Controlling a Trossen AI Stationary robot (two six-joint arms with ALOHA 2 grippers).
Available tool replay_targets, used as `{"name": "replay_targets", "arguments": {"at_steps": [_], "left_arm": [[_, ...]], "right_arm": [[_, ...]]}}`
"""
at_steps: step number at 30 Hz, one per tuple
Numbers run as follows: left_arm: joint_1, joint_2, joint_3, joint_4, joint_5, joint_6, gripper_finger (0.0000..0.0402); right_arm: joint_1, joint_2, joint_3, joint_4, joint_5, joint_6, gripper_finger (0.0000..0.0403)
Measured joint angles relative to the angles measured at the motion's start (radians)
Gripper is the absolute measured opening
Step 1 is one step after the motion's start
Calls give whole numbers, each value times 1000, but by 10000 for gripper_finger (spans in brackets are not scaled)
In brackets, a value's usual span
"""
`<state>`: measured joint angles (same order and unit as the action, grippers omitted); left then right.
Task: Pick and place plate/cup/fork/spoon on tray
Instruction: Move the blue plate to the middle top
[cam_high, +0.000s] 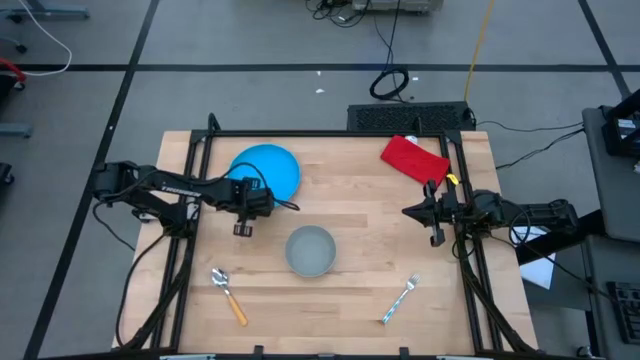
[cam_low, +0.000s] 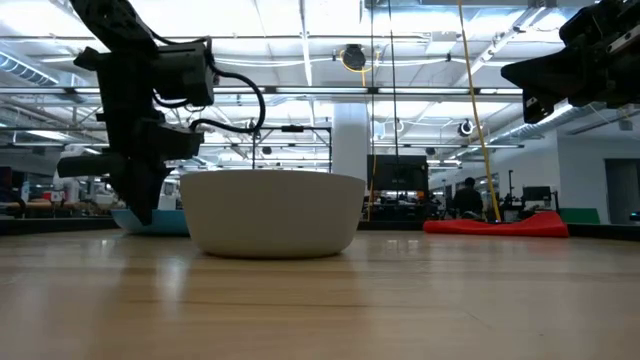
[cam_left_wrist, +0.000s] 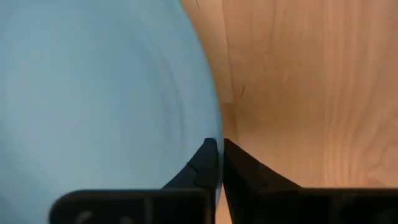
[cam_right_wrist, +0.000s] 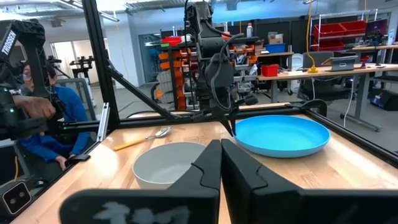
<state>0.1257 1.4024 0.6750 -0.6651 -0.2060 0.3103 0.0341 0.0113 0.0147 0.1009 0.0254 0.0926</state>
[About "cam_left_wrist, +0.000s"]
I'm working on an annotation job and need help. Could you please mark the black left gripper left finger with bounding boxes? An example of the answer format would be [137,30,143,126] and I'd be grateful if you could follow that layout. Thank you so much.
[49,138,220,224]

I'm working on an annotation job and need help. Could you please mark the blue round plate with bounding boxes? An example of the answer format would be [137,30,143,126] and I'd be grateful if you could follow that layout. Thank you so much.
[0,0,224,224]

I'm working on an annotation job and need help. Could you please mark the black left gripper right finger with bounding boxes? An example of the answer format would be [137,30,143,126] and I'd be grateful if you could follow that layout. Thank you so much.
[223,138,398,224]

